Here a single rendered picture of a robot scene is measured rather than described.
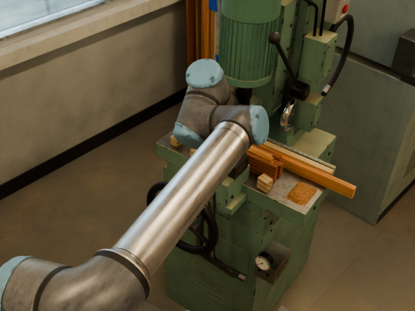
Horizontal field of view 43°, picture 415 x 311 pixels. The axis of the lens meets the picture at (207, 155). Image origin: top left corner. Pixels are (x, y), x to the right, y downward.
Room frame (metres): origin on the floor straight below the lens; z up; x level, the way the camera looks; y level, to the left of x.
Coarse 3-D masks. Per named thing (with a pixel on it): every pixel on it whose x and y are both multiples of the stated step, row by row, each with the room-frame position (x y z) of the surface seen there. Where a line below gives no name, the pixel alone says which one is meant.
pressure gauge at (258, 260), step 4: (260, 252) 1.18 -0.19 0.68; (264, 252) 1.17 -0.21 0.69; (256, 256) 1.16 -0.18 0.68; (260, 256) 1.16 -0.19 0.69; (264, 256) 1.16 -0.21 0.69; (268, 256) 1.16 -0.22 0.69; (256, 260) 1.16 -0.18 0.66; (260, 260) 1.16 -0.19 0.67; (264, 260) 1.15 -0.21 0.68; (268, 260) 1.14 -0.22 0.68; (272, 260) 1.15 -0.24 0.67; (256, 264) 1.16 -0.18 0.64; (260, 264) 1.16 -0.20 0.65; (264, 264) 1.15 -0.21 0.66; (268, 264) 1.14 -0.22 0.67; (272, 264) 1.15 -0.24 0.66; (264, 268) 1.15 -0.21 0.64; (268, 268) 1.14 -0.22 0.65
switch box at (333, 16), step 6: (330, 0) 1.63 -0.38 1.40; (336, 0) 1.62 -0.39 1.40; (342, 0) 1.63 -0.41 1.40; (348, 0) 1.68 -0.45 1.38; (330, 6) 1.63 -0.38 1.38; (336, 6) 1.62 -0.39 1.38; (342, 6) 1.64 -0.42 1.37; (348, 6) 1.69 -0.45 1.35; (330, 12) 1.63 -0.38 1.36; (336, 12) 1.62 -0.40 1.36; (342, 12) 1.65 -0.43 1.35; (324, 18) 1.64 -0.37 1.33; (330, 18) 1.63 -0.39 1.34; (336, 18) 1.62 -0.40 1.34
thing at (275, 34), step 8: (272, 32) 1.32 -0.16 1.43; (272, 40) 1.31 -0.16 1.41; (280, 48) 1.35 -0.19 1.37; (288, 64) 1.40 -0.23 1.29; (288, 72) 1.44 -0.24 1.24; (296, 80) 1.47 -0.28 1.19; (296, 88) 1.50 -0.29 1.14; (304, 88) 1.50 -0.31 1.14; (296, 96) 1.50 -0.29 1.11; (304, 96) 1.50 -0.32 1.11
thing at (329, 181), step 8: (288, 160) 1.37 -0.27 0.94; (296, 160) 1.37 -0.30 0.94; (288, 168) 1.36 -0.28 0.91; (296, 168) 1.35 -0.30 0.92; (304, 168) 1.33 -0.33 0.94; (312, 168) 1.33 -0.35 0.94; (304, 176) 1.33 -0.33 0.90; (312, 176) 1.31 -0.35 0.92; (320, 176) 1.30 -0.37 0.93; (328, 176) 1.29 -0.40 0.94; (320, 184) 1.30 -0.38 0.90; (328, 184) 1.28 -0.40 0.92; (336, 184) 1.27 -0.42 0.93; (344, 184) 1.26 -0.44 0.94; (344, 192) 1.25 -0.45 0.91; (352, 192) 1.24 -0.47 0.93
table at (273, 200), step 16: (160, 144) 1.47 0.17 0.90; (176, 160) 1.43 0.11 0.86; (256, 176) 1.32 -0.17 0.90; (288, 176) 1.33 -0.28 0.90; (240, 192) 1.28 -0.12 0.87; (256, 192) 1.25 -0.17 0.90; (272, 192) 1.25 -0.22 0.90; (288, 192) 1.25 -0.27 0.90; (320, 192) 1.26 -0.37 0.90; (224, 208) 1.20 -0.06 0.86; (272, 208) 1.22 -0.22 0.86; (288, 208) 1.19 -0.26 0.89; (304, 208) 1.18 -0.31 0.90; (304, 224) 1.17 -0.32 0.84
